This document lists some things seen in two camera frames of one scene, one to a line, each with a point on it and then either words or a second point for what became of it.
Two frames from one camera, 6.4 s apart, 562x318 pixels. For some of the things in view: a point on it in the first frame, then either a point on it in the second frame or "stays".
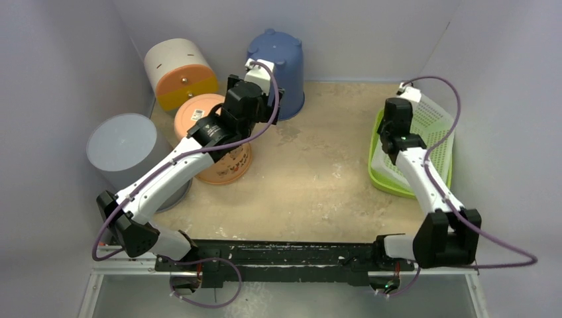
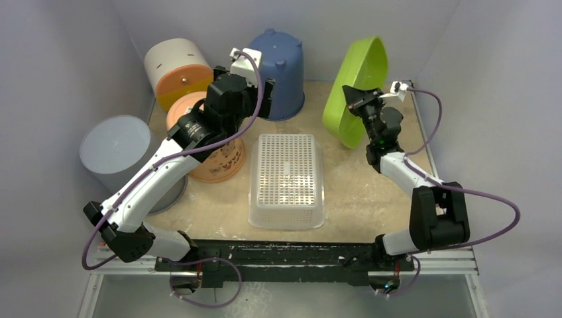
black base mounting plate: x=219 y=262 stays
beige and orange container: x=177 y=68 stays
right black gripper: x=395 y=116 -> x=363 y=102
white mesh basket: x=435 y=128 -> x=287 y=187
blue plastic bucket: x=285 y=51 stays
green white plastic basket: x=386 y=187 -> x=366 y=65
